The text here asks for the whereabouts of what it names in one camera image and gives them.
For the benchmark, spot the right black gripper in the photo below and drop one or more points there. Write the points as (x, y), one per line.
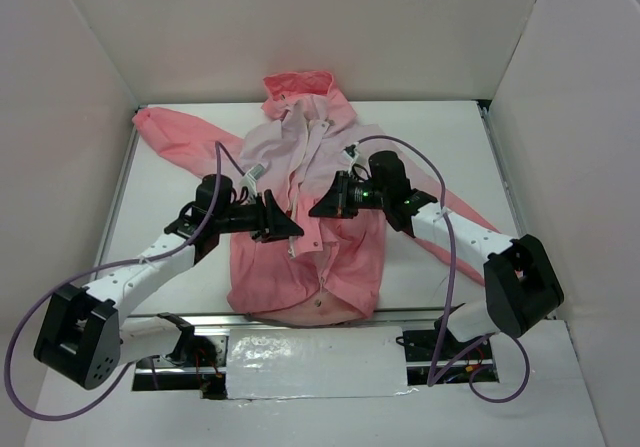
(343, 196)

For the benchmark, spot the pink hooded zip jacket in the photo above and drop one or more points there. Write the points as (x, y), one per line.
(333, 272)

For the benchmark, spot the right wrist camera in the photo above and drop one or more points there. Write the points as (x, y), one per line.
(352, 154)

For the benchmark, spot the aluminium table rail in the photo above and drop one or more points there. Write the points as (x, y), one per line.
(423, 317)
(114, 209)
(515, 207)

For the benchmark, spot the white foil tape patch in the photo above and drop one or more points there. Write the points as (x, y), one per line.
(356, 362)

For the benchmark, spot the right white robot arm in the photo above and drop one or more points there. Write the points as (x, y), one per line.
(422, 217)

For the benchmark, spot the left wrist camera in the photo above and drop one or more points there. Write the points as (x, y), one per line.
(251, 177)

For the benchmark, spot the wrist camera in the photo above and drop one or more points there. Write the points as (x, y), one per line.
(352, 154)
(251, 177)

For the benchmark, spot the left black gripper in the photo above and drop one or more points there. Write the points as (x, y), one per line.
(267, 215)

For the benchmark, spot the front aluminium table rail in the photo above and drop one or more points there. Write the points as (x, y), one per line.
(423, 317)

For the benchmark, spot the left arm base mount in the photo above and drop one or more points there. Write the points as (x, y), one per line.
(197, 363)

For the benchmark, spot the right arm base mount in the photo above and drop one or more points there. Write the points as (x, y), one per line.
(419, 347)

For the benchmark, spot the left aluminium table rail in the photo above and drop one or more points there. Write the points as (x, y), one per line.
(114, 209)

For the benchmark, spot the right aluminium table rail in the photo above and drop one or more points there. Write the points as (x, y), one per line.
(515, 207)

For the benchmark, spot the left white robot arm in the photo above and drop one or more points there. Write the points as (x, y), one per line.
(87, 330)

